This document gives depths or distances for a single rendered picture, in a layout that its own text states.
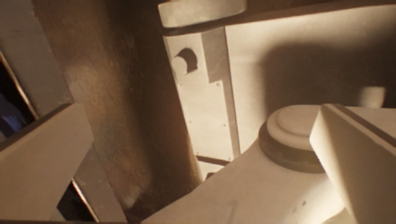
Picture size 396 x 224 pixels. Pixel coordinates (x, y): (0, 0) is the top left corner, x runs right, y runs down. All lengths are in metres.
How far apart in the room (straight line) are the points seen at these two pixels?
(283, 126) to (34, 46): 0.38
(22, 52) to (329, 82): 0.49
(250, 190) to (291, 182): 0.05
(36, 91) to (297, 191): 0.39
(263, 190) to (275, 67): 0.24
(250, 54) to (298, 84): 0.11
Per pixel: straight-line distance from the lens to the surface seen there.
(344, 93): 0.46
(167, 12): 0.47
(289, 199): 0.29
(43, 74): 0.39
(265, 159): 0.34
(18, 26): 0.37
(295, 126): 0.33
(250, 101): 0.48
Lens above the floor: 0.58
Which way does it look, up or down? 48 degrees down
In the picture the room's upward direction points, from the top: 139 degrees counter-clockwise
